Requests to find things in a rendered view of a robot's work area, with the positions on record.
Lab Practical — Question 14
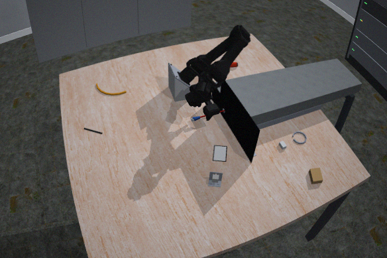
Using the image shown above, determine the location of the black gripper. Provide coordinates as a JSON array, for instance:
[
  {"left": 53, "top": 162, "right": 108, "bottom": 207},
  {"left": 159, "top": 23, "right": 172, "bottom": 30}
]
[{"left": 190, "top": 84, "right": 220, "bottom": 121}]

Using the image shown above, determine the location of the black panel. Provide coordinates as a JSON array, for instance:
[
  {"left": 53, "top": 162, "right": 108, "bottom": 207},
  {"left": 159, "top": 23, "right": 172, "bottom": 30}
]
[{"left": 219, "top": 81, "right": 260, "bottom": 162}]

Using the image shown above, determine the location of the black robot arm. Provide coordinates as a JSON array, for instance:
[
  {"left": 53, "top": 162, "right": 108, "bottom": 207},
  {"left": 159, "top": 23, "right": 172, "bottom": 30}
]
[{"left": 178, "top": 25, "right": 250, "bottom": 107}]

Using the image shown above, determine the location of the grey rectangular cover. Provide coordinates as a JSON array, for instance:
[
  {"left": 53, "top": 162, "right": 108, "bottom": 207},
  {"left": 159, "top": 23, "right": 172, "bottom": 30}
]
[{"left": 226, "top": 58, "right": 362, "bottom": 125}]

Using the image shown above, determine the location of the grey l-shaped bracket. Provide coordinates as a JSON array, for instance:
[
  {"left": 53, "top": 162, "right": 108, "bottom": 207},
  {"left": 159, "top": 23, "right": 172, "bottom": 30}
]
[{"left": 208, "top": 172, "right": 223, "bottom": 187}]

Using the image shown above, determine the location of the small brown box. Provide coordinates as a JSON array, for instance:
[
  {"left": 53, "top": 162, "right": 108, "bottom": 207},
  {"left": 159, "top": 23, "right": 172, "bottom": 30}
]
[{"left": 309, "top": 168, "right": 323, "bottom": 184}]

